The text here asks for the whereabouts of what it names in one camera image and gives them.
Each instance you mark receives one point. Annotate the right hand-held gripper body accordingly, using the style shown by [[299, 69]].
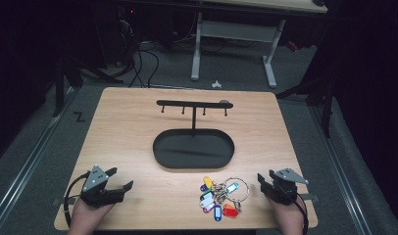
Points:
[[284, 191]]

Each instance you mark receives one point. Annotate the black metal stand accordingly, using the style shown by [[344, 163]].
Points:
[[324, 91]]

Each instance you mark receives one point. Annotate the person's left hand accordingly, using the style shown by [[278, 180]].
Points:
[[87, 217]]

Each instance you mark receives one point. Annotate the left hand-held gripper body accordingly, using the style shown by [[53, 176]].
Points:
[[95, 182]]

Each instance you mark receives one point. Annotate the small white floor object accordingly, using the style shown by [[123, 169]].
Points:
[[216, 84]]

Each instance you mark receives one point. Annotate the metal floor rail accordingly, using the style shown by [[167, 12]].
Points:
[[27, 163], [340, 173]]

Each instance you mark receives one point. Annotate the black key rack with tray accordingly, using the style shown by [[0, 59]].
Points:
[[193, 150]]

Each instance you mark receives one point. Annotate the small red object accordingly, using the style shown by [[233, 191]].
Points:
[[292, 46]]

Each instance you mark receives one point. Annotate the grey tape strip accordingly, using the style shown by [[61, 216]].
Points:
[[61, 200], [309, 197]]

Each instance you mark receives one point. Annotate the person's right hand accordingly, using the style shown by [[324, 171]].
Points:
[[288, 217]]

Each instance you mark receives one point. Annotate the key bunch with coloured tags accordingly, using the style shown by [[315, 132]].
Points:
[[220, 199]]

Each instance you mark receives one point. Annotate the desk with white metal legs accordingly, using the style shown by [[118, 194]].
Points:
[[234, 31]]

